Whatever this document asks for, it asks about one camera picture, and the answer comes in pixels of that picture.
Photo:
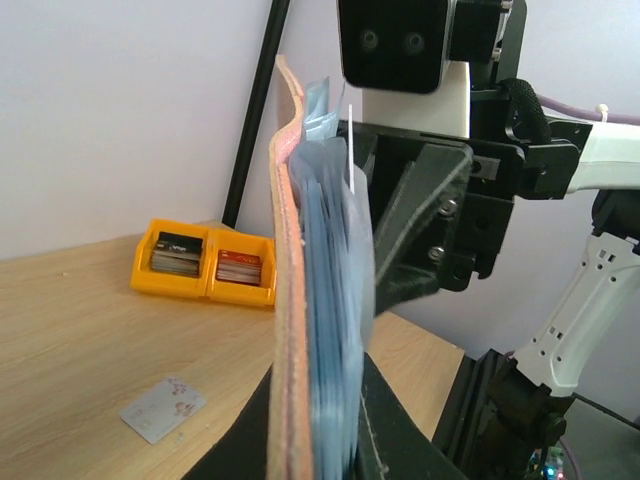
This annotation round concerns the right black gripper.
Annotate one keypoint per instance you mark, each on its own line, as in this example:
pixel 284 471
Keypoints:
pixel 439 208

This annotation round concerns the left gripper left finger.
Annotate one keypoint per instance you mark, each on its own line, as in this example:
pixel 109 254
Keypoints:
pixel 241 452

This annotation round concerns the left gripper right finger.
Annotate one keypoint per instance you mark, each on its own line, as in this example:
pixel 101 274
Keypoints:
pixel 390 444

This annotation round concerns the pink leather card holder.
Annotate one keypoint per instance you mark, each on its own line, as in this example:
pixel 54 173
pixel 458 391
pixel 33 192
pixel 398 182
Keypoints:
pixel 325 300

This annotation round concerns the yellow bin with red cards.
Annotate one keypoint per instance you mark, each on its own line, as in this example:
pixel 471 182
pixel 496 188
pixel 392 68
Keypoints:
pixel 262 296

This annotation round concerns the red card stack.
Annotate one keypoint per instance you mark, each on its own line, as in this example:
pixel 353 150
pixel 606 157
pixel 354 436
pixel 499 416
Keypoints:
pixel 236 267

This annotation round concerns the yellow bin with black cards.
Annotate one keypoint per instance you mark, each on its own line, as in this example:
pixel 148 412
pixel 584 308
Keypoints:
pixel 144 279

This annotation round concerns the black card stack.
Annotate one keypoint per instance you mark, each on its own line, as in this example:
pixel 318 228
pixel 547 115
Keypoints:
pixel 177 254

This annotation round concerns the left black frame post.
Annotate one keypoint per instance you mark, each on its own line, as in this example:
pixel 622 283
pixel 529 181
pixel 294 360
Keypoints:
pixel 257 99

